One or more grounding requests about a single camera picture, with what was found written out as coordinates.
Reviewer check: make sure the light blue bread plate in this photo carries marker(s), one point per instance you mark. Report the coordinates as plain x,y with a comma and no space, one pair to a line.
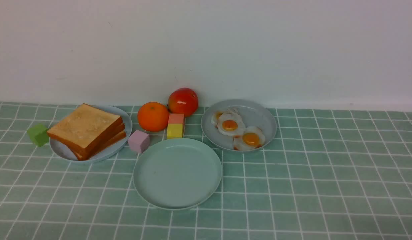
64,152

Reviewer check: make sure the pink yellow block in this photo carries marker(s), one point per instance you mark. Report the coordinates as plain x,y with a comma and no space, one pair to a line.
176,125

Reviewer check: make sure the toast slice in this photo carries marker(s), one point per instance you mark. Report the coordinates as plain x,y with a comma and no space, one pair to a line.
119,136
85,128
117,130

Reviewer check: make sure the orange fruit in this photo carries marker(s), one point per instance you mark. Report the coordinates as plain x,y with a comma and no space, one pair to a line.
153,116

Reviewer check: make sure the fried egg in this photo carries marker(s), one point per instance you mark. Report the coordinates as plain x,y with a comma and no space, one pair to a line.
216,115
231,124
251,138

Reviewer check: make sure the pink cube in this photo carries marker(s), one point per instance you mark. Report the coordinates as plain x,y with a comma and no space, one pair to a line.
139,141

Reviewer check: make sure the red apple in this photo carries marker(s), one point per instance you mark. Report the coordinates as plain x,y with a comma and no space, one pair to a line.
183,101

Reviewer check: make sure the green cube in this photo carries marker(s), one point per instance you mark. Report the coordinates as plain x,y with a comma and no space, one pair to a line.
38,135

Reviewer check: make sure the green plate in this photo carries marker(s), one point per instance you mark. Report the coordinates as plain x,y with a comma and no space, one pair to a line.
177,174

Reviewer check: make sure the grey egg plate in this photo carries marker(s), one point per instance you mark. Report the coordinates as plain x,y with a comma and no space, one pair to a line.
252,114

